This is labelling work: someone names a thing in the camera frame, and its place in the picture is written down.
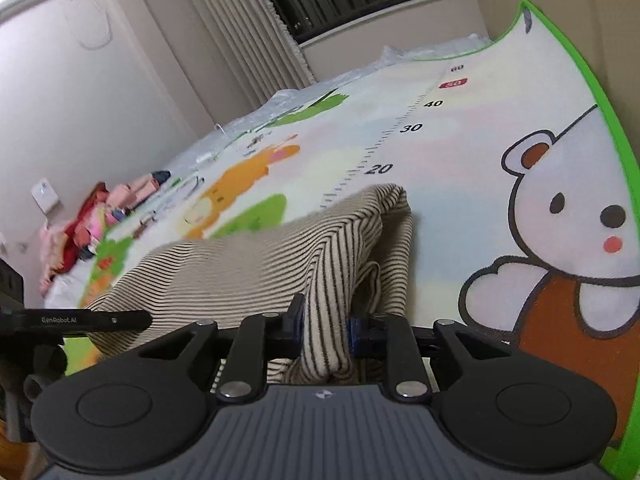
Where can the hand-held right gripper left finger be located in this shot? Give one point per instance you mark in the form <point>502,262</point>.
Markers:
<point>297,324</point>

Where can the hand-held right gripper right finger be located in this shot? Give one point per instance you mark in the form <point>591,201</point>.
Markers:
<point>358,336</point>

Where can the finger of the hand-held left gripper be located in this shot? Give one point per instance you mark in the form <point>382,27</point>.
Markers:
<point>122,321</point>

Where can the beige striped knit garment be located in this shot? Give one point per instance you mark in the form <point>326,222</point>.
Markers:
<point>225,270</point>

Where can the pile of pink clothes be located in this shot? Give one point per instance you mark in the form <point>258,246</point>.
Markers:
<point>90,225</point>

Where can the cartoon animal printed mat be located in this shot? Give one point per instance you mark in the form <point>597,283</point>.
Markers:
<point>450,160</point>

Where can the beige pleated curtain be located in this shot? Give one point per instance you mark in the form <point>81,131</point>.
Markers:
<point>240,25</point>

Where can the white wall socket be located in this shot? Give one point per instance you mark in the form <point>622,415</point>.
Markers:
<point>46,195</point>

